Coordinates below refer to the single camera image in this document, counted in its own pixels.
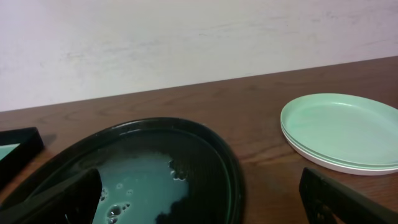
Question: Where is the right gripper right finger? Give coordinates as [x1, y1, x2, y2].
[299, 167, 397, 223]

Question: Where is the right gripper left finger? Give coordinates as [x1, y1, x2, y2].
[1, 169, 102, 224]

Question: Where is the white plate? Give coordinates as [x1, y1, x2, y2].
[283, 132, 397, 176]

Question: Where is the mint green plate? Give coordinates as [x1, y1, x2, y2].
[280, 93, 397, 169]
[282, 124, 397, 170]

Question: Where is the round black tray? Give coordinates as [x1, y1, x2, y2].
[1, 118, 245, 224]

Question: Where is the rectangular dark green tray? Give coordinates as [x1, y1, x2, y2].
[1, 127, 44, 190]

